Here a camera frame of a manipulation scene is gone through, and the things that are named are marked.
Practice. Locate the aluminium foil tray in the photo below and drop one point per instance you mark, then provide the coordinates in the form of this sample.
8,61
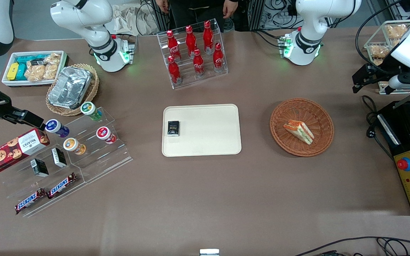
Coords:
69,87

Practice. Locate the grey left wrist camera unit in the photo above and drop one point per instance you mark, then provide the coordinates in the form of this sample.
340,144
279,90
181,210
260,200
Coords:
399,82

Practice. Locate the person right hand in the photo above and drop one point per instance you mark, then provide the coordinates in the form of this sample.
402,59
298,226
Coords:
162,5

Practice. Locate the yellow small box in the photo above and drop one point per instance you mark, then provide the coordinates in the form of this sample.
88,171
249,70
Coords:
12,72

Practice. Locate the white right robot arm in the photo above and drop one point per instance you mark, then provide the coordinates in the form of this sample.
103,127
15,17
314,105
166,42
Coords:
94,21

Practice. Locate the small black carton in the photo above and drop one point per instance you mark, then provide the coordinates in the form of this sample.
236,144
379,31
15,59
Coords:
173,128
59,157
39,168

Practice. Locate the brown round wicker basket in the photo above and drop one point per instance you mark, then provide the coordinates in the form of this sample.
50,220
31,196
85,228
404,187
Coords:
304,108

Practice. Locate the person in dark clothing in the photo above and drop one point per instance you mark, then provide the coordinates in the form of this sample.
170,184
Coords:
194,10

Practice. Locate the purple lidded cup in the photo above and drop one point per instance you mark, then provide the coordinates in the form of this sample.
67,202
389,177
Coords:
56,128

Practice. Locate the red emergency stop button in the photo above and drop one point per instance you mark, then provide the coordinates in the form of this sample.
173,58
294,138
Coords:
403,164

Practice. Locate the Snickers bar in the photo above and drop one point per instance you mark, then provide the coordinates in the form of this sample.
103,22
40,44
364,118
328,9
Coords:
62,185
30,201

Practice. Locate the white plastic bin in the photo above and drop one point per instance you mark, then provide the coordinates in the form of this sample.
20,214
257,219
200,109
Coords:
23,84

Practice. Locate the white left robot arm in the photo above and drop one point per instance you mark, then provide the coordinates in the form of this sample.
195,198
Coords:
311,21

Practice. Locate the red lidded cup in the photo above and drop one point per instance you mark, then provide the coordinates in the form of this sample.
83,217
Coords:
105,134

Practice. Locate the clear acrylic bottle rack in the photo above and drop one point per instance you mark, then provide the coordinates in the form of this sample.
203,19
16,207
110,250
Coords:
208,76

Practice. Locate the red cola bottle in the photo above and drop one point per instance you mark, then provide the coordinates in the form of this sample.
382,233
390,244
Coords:
190,40
198,64
174,71
172,44
218,58
208,35

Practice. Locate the clear bag of crackers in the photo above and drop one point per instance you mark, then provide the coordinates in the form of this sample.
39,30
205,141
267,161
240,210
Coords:
52,65
378,51
396,31
36,73
377,62

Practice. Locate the small white device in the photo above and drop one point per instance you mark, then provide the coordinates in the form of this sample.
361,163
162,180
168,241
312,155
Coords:
209,252

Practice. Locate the green lidded cup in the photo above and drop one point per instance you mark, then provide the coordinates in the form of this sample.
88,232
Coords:
90,110

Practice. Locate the person left hand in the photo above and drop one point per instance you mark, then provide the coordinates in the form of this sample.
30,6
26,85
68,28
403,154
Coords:
230,9

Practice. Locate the triangular sandwich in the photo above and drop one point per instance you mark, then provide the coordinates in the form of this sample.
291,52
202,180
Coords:
299,131

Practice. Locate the teal small box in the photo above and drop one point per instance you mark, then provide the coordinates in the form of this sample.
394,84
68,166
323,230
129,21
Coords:
27,59
21,73

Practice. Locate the light oval wicker basket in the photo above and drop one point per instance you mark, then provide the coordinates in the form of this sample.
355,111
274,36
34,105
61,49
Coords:
93,87

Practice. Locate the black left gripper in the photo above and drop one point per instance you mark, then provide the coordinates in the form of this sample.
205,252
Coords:
384,67

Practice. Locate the orange lidded cup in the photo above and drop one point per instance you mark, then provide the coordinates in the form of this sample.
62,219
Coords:
73,145

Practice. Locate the clear acrylic stepped shelf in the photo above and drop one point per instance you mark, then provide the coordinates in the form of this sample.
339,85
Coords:
98,160

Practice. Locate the red Walkers cookie box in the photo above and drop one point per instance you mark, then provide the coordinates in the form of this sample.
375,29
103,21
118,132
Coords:
12,151

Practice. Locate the cream plastic tray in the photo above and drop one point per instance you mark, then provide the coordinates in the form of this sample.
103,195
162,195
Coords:
208,131

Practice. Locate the white cloth bag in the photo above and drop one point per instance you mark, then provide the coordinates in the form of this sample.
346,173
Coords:
130,19

